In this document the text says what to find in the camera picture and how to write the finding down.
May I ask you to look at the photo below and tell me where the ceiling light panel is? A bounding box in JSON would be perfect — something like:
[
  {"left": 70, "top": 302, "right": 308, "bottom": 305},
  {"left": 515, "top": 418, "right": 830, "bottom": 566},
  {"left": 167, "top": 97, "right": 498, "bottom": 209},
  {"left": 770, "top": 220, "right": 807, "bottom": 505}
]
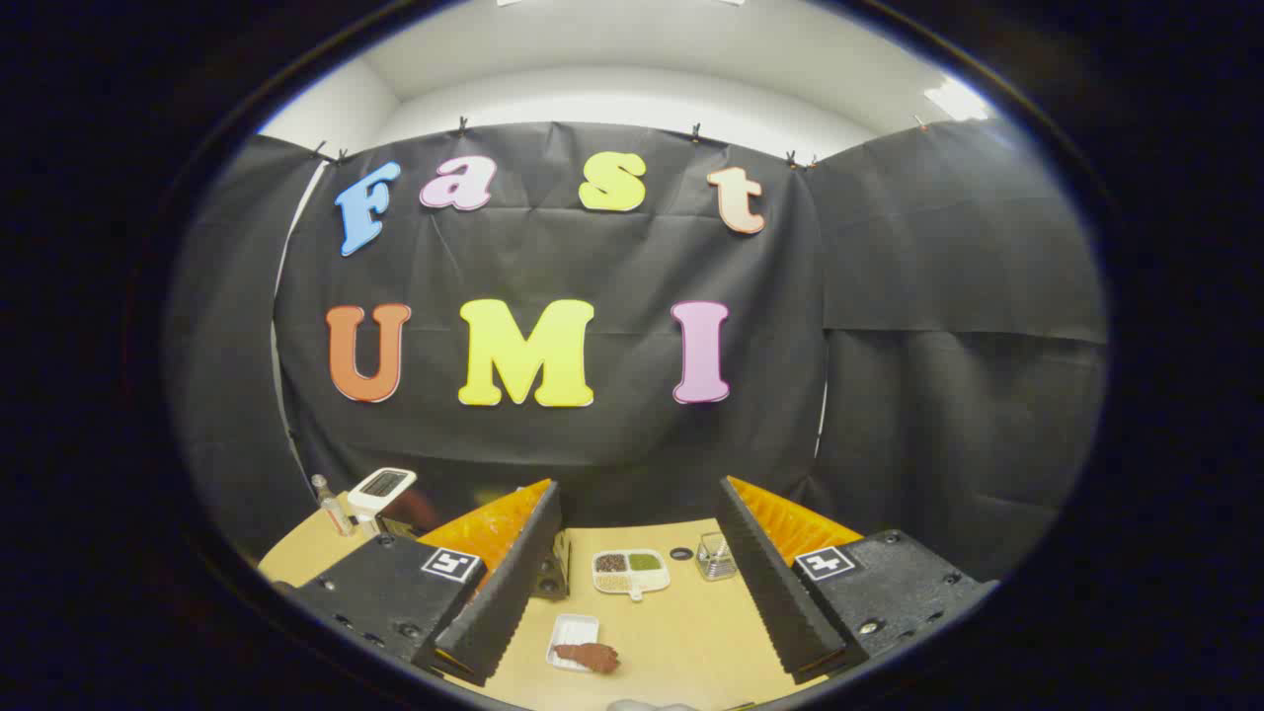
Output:
[{"left": 924, "top": 77, "right": 992, "bottom": 123}]

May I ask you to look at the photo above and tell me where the small clear bottle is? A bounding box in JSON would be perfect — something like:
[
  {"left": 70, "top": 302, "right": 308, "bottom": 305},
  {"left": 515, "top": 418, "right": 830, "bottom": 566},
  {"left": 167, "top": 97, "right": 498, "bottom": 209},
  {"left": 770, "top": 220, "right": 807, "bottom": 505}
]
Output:
[{"left": 312, "top": 475, "right": 355, "bottom": 537}]

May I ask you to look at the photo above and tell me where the small white rectangular tray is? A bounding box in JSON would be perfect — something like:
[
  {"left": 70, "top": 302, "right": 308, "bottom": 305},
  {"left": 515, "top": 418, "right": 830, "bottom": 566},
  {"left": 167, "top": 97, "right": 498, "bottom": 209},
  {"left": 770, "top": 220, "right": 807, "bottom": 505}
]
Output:
[{"left": 546, "top": 613, "right": 600, "bottom": 673}]

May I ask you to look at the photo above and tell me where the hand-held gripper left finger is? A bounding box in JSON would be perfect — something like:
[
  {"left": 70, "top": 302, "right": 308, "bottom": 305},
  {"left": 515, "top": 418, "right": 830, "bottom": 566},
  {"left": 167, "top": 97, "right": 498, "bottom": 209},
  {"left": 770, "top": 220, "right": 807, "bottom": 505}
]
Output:
[{"left": 272, "top": 479, "right": 564, "bottom": 687}]

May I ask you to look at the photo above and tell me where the white pop-up toaster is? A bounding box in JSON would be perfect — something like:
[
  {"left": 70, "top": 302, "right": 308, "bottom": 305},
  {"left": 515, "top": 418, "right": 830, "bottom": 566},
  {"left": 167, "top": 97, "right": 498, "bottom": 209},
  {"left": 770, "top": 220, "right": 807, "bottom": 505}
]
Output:
[{"left": 348, "top": 468, "right": 418, "bottom": 536}]

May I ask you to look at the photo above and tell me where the white divided dish with grains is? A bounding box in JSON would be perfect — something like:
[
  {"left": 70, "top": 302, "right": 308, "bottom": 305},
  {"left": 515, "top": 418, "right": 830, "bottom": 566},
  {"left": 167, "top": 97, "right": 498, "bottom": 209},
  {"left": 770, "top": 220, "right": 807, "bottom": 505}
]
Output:
[{"left": 592, "top": 549, "right": 672, "bottom": 602}]

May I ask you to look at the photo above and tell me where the black toaster oven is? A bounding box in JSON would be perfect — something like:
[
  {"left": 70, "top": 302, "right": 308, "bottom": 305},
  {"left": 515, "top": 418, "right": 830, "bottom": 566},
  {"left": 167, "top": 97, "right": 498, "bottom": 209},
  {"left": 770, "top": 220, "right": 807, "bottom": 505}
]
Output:
[{"left": 375, "top": 489, "right": 572, "bottom": 601}]

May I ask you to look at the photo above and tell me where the brown meat piece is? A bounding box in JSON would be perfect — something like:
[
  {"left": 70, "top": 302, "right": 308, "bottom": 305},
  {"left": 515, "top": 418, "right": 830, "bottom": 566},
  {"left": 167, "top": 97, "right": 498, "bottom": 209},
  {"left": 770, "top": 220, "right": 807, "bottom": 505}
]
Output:
[{"left": 553, "top": 642, "right": 621, "bottom": 675}]

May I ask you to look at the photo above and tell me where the wire mesh holder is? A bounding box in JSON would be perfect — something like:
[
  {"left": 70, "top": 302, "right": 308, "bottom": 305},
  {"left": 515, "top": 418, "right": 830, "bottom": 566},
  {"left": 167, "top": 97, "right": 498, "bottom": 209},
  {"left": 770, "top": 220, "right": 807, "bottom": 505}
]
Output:
[{"left": 696, "top": 532, "right": 738, "bottom": 582}]

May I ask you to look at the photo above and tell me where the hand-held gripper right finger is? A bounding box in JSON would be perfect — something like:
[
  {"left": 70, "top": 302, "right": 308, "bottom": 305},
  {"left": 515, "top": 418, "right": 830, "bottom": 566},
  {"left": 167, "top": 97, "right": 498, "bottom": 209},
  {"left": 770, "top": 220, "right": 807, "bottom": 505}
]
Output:
[{"left": 715, "top": 475, "right": 998, "bottom": 684}]

